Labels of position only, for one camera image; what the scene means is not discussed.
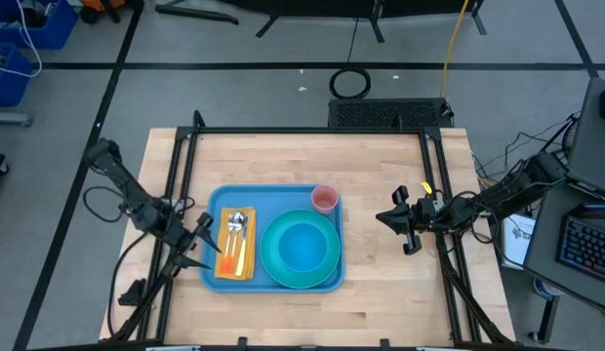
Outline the yellow cloth napkin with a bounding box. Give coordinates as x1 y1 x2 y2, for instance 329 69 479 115
214 206 258 282

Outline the black perforated computer case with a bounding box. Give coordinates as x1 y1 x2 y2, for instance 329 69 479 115
327 97 455 130

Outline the black backlit keyboard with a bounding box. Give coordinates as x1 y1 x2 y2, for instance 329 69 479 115
555 214 605 288

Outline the black bracket block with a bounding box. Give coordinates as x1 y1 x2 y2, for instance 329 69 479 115
117 277 147 307

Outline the white cable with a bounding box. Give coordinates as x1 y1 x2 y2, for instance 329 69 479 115
0 0 43 79

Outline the black aluminium rig frame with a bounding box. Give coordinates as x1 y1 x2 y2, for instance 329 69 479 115
106 109 517 350

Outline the blue plastic tray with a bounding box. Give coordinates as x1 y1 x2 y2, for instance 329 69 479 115
198 183 346 293

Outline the orange and black bag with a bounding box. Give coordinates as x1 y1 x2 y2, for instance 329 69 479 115
79 0 145 24

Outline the white printed box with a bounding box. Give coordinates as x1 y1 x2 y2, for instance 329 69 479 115
501 213 537 270

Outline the white and blue roll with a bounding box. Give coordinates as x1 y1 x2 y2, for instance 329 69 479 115
532 277 563 299

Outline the blue plastic bowl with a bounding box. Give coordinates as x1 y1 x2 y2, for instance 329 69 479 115
277 223 328 273

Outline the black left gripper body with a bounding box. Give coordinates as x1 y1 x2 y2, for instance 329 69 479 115
160 211 216 280

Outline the grey desk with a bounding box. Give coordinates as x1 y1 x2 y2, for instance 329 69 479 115
523 178 605 343
564 76 605 200

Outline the dark glossy tablet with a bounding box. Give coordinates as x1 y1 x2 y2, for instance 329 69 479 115
569 202 605 220

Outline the black partition screen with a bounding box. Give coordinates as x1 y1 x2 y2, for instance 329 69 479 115
154 0 488 44

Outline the pink plastic cup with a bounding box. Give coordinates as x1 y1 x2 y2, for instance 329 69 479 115
310 183 341 216

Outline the teal plastic plate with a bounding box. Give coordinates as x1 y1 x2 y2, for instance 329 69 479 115
259 208 343 290

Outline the yellow-handled table knife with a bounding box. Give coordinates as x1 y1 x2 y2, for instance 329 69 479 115
234 214 252 278

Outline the black coiled cable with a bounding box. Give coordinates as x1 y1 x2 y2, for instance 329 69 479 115
329 17 373 100

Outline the grey metal rack foot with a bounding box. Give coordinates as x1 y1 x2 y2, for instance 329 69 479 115
0 110 33 128

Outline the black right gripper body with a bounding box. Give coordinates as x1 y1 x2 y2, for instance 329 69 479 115
390 183 443 256

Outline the orange-handled metal fork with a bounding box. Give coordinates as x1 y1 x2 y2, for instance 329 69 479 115
219 213 237 274

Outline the yellow hanging cable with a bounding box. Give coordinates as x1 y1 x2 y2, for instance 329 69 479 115
438 0 472 98

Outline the orange-handled metal spoon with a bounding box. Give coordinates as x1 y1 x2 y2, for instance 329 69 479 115
223 210 246 274

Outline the blue storage bin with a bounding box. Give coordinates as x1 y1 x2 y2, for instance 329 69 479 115
0 42 34 108
0 0 79 50

